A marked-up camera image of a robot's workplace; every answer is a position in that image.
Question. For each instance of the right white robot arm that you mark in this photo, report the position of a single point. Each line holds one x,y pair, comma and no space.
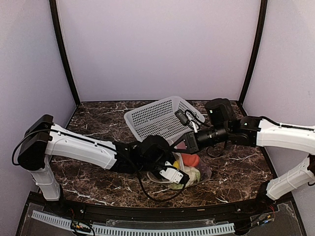
255,132

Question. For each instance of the black front rail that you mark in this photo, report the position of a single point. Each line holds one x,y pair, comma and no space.
224,212

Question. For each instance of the black frame post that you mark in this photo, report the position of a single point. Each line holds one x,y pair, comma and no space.
62,51
255,50

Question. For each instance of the orange fake pumpkin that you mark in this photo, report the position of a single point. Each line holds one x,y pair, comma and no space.
191,160

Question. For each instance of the clear zip top bag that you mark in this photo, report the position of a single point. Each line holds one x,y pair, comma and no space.
202,167

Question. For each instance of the right black frame post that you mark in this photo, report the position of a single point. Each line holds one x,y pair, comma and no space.
255,50

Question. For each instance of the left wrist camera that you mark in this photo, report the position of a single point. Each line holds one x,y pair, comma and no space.
174,175

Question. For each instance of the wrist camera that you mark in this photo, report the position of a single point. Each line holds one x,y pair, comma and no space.
174,175
189,119

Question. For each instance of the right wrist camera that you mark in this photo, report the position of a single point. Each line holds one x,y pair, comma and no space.
189,119

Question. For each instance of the white slotted cable duct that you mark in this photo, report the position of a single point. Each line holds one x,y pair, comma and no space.
137,228

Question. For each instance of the left black frame post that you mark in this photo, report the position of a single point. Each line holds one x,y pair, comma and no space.
62,51

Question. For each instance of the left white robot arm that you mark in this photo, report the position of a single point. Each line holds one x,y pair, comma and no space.
45,138

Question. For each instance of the white perforated plastic basket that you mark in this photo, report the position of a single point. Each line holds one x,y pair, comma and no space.
158,118

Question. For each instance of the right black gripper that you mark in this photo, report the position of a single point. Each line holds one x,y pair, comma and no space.
191,142

